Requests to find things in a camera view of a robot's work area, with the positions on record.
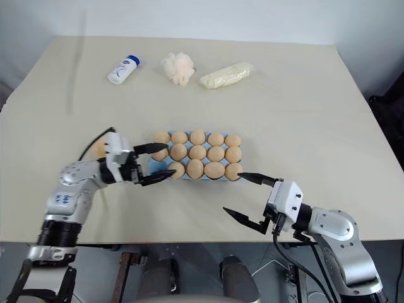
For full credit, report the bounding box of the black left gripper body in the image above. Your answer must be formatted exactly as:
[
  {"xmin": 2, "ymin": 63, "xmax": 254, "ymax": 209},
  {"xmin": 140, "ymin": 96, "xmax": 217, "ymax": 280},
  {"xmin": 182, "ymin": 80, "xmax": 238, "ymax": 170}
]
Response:
[{"xmin": 121, "ymin": 150, "xmax": 148, "ymax": 186}]

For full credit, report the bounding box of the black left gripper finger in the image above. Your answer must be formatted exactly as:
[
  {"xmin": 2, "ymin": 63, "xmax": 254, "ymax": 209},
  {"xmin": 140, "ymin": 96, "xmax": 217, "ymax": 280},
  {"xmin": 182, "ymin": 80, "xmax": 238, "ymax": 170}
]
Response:
[
  {"xmin": 138, "ymin": 169, "xmax": 178, "ymax": 187},
  {"xmin": 133, "ymin": 143, "xmax": 170, "ymax": 157}
]

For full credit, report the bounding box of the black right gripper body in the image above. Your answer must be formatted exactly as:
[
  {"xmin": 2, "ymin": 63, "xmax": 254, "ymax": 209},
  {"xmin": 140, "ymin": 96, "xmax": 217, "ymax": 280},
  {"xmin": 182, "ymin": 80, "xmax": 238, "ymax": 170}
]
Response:
[{"xmin": 262, "ymin": 189, "xmax": 287, "ymax": 236}]

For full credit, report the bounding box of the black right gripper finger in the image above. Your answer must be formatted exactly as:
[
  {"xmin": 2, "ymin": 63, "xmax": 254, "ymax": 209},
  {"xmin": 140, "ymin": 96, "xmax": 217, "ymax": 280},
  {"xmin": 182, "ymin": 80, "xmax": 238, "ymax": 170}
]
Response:
[
  {"xmin": 222, "ymin": 206, "xmax": 270, "ymax": 235},
  {"xmin": 237, "ymin": 172, "xmax": 276, "ymax": 188}
]

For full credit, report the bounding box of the blue egg carton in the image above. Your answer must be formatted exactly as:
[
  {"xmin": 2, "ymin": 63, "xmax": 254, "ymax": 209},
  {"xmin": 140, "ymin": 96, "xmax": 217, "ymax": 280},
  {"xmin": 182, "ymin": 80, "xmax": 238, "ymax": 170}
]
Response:
[{"xmin": 146, "ymin": 130, "xmax": 244, "ymax": 184}]

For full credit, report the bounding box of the tan egg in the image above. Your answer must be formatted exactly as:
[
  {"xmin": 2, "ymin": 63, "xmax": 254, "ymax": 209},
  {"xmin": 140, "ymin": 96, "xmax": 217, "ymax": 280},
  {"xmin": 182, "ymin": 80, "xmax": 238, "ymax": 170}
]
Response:
[
  {"xmin": 207, "ymin": 146, "xmax": 226, "ymax": 163},
  {"xmin": 189, "ymin": 145, "xmax": 208, "ymax": 162},
  {"xmin": 225, "ymin": 146, "xmax": 244, "ymax": 164},
  {"xmin": 170, "ymin": 143, "xmax": 188, "ymax": 161},
  {"xmin": 153, "ymin": 131, "xmax": 171, "ymax": 145},
  {"xmin": 225, "ymin": 134, "xmax": 244, "ymax": 148},
  {"xmin": 93, "ymin": 140, "xmax": 109, "ymax": 157},
  {"xmin": 225, "ymin": 163, "xmax": 244, "ymax": 182},
  {"xmin": 189, "ymin": 128, "xmax": 207, "ymax": 145},
  {"xmin": 170, "ymin": 131, "xmax": 189, "ymax": 145},
  {"xmin": 169, "ymin": 162, "xmax": 186, "ymax": 179},
  {"xmin": 204, "ymin": 162, "xmax": 226, "ymax": 181},
  {"xmin": 208, "ymin": 132, "xmax": 226, "ymax": 147},
  {"xmin": 150, "ymin": 146, "xmax": 170, "ymax": 162},
  {"xmin": 186, "ymin": 159, "xmax": 205, "ymax": 179}
]

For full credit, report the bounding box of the dark rounded shape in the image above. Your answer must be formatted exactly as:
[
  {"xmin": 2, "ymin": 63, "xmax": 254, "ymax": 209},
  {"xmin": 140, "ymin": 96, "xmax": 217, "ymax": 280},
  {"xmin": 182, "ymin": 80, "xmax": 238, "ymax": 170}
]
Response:
[
  {"xmin": 218, "ymin": 255, "xmax": 261, "ymax": 303},
  {"xmin": 138, "ymin": 249, "xmax": 181, "ymax": 303}
]

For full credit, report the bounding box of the white bottle with blue cap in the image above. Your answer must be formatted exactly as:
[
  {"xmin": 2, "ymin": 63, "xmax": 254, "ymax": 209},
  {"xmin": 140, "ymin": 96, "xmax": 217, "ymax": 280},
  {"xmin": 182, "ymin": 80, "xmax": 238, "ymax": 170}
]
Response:
[{"xmin": 107, "ymin": 54, "xmax": 143, "ymax": 85}]

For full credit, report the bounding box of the white mesh bath puff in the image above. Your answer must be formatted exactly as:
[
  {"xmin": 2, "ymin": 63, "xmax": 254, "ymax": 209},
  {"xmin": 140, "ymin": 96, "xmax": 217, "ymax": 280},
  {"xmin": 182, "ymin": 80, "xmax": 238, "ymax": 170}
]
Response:
[{"xmin": 161, "ymin": 52, "xmax": 196, "ymax": 87}]

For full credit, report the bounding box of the rusty brown metal bar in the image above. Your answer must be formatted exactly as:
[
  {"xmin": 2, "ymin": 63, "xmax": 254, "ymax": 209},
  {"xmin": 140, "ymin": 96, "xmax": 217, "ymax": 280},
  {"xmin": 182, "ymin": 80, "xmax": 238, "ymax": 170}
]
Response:
[{"xmin": 114, "ymin": 252, "xmax": 140, "ymax": 303}]

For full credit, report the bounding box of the clear pack of white noodles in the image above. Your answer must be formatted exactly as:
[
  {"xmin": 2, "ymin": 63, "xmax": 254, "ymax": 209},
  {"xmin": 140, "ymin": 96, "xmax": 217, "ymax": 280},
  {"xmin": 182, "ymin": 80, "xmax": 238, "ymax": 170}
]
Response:
[{"xmin": 199, "ymin": 61, "xmax": 256, "ymax": 90}]

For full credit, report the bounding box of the black object beside table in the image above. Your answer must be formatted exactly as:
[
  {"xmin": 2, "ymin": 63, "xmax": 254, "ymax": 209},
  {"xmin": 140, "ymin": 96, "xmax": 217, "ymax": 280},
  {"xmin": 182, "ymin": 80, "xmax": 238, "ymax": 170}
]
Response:
[{"xmin": 368, "ymin": 93, "xmax": 404, "ymax": 128}]

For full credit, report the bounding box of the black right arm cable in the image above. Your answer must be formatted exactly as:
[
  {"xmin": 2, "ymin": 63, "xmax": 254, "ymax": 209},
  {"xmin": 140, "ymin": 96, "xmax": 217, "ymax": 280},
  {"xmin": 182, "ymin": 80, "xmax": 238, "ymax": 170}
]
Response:
[{"xmin": 271, "ymin": 232, "xmax": 340, "ymax": 303}]

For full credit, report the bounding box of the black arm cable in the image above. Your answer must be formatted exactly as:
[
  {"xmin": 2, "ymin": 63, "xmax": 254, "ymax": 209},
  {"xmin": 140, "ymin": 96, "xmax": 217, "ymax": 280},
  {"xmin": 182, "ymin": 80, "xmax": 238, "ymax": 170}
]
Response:
[
  {"xmin": 77, "ymin": 127, "xmax": 116, "ymax": 160},
  {"xmin": 271, "ymin": 232, "xmax": 340, "ymax": 303}
]

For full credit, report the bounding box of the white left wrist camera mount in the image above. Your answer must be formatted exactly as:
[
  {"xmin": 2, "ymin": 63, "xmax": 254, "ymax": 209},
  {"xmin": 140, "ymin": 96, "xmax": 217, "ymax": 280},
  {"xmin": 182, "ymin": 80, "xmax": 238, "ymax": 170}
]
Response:
[{"xmin": 105, "ymin": 132, "xmax": 132, "ymax": 183}]

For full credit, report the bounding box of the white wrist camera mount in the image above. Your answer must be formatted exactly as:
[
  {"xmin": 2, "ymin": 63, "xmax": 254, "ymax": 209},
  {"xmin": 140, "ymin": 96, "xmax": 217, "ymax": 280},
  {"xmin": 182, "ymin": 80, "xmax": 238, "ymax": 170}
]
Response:
[
  {"xmin": 105, "ymin": 132, "xmax": 132, "ymax": 183},
  {"xmin": 267, "ymin": 180, "xmax": 304, "ymax": 227}
]

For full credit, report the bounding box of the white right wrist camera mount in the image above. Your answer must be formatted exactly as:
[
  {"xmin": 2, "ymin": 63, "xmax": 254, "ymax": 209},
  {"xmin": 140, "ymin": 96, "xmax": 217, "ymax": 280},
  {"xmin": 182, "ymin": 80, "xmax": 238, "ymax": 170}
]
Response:
[{"xmin": 267, "ymin": 180, "xmax": 304, "ymax": 227}]

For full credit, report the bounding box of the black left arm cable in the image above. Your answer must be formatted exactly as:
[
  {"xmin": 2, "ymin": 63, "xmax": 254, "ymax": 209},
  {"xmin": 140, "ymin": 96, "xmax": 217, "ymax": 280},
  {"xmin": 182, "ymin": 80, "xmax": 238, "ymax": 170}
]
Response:
[{"xmin": 77, "ymin": 127, "xmax": 116, "ymax": 160}]

